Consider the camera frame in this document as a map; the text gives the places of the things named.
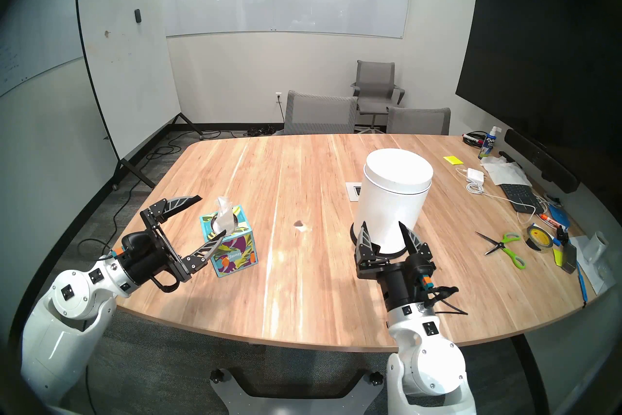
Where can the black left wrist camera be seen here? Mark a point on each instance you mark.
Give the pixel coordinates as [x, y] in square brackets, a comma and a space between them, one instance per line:
[138, 241]

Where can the orange white marker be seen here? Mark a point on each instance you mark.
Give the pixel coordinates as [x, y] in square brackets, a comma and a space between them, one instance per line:
[548, 220]

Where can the white facial tissue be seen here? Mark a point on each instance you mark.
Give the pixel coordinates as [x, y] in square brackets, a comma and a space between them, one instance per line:
[224, 217]

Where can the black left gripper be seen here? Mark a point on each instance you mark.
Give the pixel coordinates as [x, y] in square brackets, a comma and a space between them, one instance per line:
[150, 268]

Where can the side wall whiteboard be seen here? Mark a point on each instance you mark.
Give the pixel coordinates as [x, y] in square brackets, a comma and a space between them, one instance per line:
[24, 59]

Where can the table power outlet plate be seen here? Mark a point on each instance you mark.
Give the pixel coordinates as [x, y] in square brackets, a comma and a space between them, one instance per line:
[352, 190]

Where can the black video bar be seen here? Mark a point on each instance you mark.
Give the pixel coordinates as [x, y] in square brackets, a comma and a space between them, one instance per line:
[539, 158]

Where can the clear tape roll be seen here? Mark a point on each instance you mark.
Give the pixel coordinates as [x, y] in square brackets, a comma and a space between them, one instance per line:
[546, 242]

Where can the black and yellow box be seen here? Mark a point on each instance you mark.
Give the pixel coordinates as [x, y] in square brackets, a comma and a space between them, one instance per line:
[567, 258]

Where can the whiteboard cleaner spray bottle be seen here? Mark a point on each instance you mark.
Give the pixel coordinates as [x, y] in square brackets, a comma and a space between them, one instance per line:
[488, 146]

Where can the large black TV screen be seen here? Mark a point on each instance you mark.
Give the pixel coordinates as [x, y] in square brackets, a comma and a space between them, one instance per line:
[539, 54]

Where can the blue packet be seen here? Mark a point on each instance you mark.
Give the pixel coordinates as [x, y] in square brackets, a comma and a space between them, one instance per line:
[558, 217]

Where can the black keyboard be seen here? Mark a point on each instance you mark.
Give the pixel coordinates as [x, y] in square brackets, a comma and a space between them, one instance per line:
[520, 196]

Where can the grey office chair with armrests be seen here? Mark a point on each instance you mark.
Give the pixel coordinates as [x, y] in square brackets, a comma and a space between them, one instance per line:
[376, 81]

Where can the white paper sheet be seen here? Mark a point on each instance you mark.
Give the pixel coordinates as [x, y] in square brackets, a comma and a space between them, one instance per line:
[595, 275]

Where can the colourful patterned tissue box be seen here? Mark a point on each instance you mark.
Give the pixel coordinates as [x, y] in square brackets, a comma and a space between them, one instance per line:
[233, 258]

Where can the white pedal trash can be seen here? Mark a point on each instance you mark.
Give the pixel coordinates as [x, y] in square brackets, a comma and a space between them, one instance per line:
[388, 200]

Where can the red whiteboard marker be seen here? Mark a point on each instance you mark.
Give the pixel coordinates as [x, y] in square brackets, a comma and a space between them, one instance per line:
[471, 136]

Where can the yellow sticky note pad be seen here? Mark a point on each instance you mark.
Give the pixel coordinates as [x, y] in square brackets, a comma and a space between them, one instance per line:
[453, 160]

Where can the rolling whiteboard on stand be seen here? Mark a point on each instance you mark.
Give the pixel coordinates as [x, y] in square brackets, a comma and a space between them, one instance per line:
[126, 64]

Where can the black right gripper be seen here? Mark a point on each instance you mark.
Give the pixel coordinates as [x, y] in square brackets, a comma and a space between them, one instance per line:
[401, 285]

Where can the blue pen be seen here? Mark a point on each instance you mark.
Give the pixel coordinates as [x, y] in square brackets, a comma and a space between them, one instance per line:
[581, 282]

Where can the grey mesh office chair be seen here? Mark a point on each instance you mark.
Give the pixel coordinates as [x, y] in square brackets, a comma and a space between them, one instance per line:
[419, 121]
[320, 113]

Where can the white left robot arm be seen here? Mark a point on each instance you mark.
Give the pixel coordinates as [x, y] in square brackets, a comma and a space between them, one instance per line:
[63, 321]

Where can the crumpled white paper towel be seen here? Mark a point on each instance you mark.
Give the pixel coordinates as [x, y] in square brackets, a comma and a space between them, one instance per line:
[505, 172]

